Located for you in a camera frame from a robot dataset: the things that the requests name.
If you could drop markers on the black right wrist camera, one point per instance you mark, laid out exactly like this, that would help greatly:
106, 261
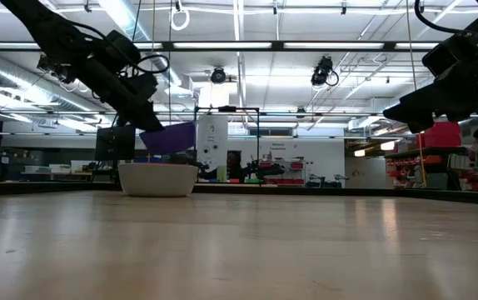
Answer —
441, 56

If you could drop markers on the black metal frame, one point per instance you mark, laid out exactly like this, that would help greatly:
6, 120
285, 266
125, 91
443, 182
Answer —
258, 141

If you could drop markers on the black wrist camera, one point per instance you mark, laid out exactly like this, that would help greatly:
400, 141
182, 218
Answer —
441, 56
122, 46

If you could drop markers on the black ceiling dome camera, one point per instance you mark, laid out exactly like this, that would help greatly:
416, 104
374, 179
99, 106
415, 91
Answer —
218, 76

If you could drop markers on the red storage bin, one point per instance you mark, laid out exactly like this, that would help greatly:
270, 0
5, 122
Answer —
445, 135

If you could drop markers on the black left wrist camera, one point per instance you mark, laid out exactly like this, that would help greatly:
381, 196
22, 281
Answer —
122, 46

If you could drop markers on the black computer monitor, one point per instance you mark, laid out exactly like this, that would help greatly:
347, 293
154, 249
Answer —
114, 143

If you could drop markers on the purple plastic bowl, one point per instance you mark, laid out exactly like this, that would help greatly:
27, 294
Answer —
172, 139

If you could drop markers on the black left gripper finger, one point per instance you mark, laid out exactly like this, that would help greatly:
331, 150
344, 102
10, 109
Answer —
147, 121

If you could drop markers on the white plastic bowl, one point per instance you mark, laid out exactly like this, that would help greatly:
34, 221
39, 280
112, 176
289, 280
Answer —
157, 181

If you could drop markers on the dark storage shelf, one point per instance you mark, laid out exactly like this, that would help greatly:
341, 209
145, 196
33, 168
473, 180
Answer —
426, 151

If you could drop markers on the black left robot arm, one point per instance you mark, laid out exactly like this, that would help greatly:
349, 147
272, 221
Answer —
56, 37

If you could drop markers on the black overhead camera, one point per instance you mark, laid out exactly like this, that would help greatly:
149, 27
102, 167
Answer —
322, 73

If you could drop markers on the white upright machine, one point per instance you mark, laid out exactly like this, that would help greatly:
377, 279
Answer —
212, 141

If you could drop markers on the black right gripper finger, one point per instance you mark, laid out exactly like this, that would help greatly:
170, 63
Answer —
421, 125
418, 106

